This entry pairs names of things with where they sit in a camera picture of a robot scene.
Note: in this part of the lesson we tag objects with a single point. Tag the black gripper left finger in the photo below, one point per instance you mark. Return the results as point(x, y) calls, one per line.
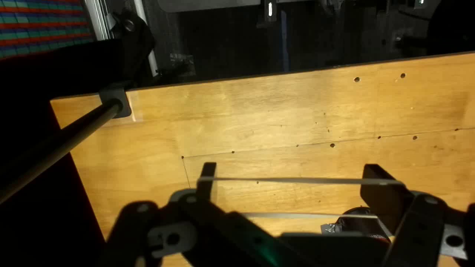
point(164, 231)

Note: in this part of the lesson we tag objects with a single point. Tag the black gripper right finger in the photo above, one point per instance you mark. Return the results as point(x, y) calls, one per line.
point(421, 223)

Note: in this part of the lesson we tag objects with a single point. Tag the thin grey rubber band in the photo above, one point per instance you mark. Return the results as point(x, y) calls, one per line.
point(298, 180)

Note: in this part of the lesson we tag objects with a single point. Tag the black metal pole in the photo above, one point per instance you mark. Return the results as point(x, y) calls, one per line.
point(54, 142)

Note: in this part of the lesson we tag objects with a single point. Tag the black table clamp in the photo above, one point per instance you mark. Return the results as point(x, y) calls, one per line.
point(119, 96)

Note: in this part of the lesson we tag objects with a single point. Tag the colourful striped fabric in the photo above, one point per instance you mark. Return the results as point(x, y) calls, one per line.
point(39, 24)

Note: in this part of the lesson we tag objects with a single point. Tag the small grey duct tape piece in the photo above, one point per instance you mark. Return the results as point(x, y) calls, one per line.
point(330, 229)

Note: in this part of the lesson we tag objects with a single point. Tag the white frame post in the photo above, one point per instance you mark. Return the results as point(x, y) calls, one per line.
point(97, 16)
point(149, 45)

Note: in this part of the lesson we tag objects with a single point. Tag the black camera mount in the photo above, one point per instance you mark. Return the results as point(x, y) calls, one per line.
point(134, 39)

